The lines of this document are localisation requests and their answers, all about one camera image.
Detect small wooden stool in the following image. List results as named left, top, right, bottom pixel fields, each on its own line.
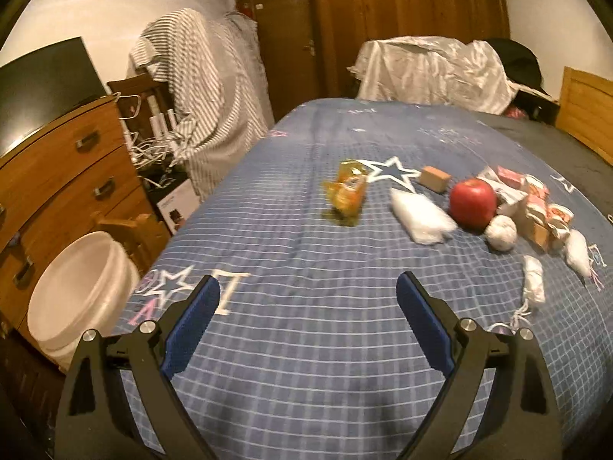
left=96, top=213, right=170, bottom=269

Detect black cap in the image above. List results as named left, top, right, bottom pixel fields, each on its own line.
left=486, top=37, right=551, bottom=99

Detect clear white plastic bag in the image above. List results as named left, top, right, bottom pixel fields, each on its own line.
left=389, top=187, right=458, bottom=245

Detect blue checked star blanket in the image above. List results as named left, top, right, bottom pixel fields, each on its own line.
left=120, top=98, right=613, bottom=460

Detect striped grey white cloth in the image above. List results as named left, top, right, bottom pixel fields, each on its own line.
left=129, top=8, right=271, bottom=202

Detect small wooden block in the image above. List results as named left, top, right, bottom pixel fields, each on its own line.
left=520, top=211, right=551, bottom=252

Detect black cardboard box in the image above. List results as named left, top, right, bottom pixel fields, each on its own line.
left=144, top=172, right=202, bottom=238

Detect wooden dresser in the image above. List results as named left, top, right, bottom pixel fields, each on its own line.
left=0, top=93, right=170, bottom=346

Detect white plastic sheet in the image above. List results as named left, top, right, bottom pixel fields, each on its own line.
left=347, top=36, right=520, bottom=116

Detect white plastic bucket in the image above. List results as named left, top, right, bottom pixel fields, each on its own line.
left=26, top=231, right=139, bottom=372

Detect red apple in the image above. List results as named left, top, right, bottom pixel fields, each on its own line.
left=449, top=178, right=497, bottom=230

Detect white paper ball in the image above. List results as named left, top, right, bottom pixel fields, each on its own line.
left=485, top=215, right=519, bottom=253

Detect white rolled packet with string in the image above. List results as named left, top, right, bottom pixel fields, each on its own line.
left=521, top=255, right=547, bottom=304

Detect white string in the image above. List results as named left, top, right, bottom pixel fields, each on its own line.
left=488, top=299, right=532, bottom=336

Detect brown wooden wardrobe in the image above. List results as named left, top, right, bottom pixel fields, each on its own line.
left=309, top=0, right=511, bottom=101

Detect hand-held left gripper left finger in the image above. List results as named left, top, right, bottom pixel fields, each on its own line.
left=54, top=274, right=221, bottom=460

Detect tangle of white cables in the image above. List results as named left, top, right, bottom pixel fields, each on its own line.
left=122, top=93, right=192, bottom=187

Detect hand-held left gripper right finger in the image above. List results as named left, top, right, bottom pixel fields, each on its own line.
left=395, top=271, right=562, bottom=460

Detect wooden chair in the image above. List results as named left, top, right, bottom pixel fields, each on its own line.
left=106, top=74, right=168, bottom=120

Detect black flat screen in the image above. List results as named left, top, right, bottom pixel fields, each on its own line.
left=0, top=37, right=107, bottom=156

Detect brown wooden door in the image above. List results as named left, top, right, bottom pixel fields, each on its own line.
left=233, top=0, right=321, bottom=123

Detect pink carton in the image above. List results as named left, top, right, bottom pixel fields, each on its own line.
left=497, top=166, right=526, bottom=189

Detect crumpled white wrapper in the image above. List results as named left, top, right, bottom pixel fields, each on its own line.
left=479, top=168, right=528, bottom=216

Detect white bottles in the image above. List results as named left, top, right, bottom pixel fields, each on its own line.
left=148, top=96, right=180, bottom=140

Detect yellow snack packet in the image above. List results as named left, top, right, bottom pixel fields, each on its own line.
left=322, top=159, right=369, bottom=226

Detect red white snack packet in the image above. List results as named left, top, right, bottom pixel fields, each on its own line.
left=522, top=175, right=549, bottom=223
left=546, top=204, right=575, bottom=250

